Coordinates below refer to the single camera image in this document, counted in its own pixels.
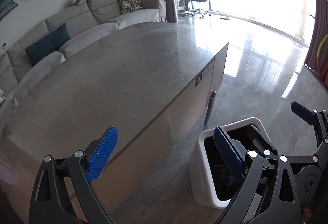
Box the white trash bin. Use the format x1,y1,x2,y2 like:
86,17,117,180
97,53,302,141
188,117,271,210

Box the orange dinosaur hoop toy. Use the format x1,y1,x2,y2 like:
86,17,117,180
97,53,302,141
314,32,328,83

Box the table label sticker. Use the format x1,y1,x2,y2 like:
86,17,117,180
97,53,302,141
195,59,214,87

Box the left floral cushion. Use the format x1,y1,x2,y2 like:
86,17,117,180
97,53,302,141
0,88,6,106

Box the floral cushion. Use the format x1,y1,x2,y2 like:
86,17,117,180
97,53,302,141
118,0,144,15
0,88,6,106

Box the grey fabric sofa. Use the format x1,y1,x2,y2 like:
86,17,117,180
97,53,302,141
1,0,166,107

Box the teal rectangular cushion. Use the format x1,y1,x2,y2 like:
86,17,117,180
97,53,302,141
25,23,70,66

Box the right floral cushion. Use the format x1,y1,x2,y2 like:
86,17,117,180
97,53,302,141
118,0,144,15

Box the metal table handle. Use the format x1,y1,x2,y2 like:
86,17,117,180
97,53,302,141
204,90,217,125

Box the left mountain wall painting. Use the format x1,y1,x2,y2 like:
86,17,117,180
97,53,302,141
0,0,18,20

